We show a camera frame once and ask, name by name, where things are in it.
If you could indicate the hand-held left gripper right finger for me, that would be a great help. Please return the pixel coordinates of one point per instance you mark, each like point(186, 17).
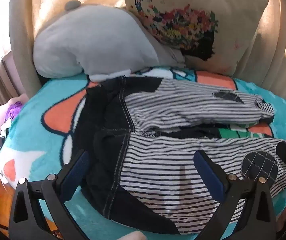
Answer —
point(204, 163)

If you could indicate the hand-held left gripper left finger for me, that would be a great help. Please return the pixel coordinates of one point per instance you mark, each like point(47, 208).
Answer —
point(80, 161)

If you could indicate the striped navy pants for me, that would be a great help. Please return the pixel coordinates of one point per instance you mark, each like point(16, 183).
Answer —
point(158, 180)

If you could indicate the teal printed cartoon blanket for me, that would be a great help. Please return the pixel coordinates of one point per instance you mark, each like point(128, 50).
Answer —
point(47, 100)

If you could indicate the purple flower bouquet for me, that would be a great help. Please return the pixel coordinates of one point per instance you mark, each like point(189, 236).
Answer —
point(14, 108)

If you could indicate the beige curtain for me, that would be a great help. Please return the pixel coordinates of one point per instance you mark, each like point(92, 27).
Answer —
point(278, 30)

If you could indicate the grey plush pillow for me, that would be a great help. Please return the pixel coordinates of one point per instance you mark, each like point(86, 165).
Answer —
point(95, 42)

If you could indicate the cream floral print pillow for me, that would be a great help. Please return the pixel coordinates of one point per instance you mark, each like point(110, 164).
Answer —
point(233, 17)

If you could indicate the beige padded headboard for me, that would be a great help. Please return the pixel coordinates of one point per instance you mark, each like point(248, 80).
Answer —
point(22, 30)

